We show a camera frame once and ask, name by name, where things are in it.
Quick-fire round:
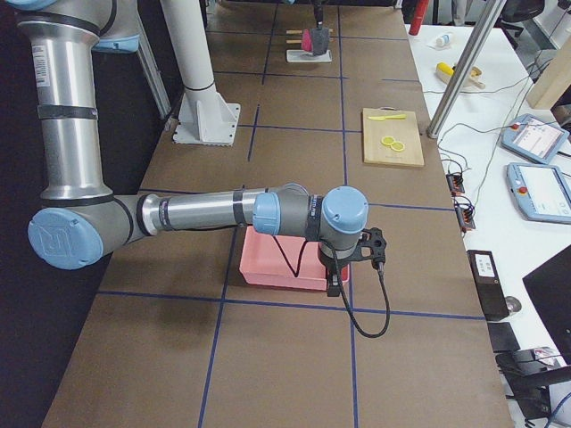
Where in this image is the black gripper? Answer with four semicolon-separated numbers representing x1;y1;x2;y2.
318;243;347;297
312;0;325;28

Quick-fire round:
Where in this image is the grey and magenta cloth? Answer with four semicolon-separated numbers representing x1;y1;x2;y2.
301;27;330;56

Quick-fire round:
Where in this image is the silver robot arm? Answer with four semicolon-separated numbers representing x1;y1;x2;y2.
12;1;373;296

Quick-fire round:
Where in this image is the wooden rack rod outer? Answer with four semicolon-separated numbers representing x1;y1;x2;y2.
285;29;334;35

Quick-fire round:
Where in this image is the white towel rack tray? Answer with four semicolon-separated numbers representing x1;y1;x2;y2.
285;49;333;63

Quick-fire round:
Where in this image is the pink plastic bin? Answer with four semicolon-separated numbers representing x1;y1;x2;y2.
239;226;327;292

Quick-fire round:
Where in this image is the red bottle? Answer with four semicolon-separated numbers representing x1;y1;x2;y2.
409;0;430;36

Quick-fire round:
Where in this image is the white plastic bottle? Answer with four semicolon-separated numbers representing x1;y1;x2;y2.
427;32;453;50

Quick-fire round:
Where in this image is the lemon slice lower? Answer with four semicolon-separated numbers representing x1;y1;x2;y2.
390;141;405;152

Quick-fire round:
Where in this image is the lemon slice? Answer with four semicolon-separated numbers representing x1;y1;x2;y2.
381;136;395;146
390;141;405;152

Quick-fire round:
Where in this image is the lemon slice upper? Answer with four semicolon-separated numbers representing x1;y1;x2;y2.
381;136;395;146

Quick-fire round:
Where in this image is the yellow plastic knife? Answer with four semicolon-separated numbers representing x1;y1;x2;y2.
367;114;407;121

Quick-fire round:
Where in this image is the wooden cutting board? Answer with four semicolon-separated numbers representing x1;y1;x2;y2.
362;108;425;168

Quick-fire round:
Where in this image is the lower orange connector block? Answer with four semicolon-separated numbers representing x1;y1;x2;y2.
454;202;476;233

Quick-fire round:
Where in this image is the orange connector block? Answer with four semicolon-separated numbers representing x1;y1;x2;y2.
446;171;465;196
454;202;476;233

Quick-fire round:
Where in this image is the upper orange connector block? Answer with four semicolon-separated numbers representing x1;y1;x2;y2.
446;171;465;196

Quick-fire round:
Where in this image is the black box with label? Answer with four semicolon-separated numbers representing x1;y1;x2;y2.
467;250;509;321

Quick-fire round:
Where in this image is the black monitor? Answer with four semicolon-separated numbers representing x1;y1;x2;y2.
523;247;570;364

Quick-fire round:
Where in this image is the lower teach pendant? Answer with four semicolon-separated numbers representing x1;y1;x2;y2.
506;162;570;225

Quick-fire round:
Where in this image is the teach pendant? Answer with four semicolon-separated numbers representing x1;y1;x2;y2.
506;162;570;225
501;113;569;164

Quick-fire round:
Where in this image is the upper teach pendant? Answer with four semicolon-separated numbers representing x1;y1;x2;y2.
501;113;569;164

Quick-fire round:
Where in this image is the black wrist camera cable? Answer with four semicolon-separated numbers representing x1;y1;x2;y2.
319;240;392;339

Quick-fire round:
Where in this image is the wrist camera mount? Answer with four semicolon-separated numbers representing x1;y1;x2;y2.
344;227;387;271

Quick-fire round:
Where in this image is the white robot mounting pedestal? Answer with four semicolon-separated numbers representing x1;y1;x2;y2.
161;1;241;146

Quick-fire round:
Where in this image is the aluminium frame post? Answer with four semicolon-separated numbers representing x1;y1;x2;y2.
426;0;506;139

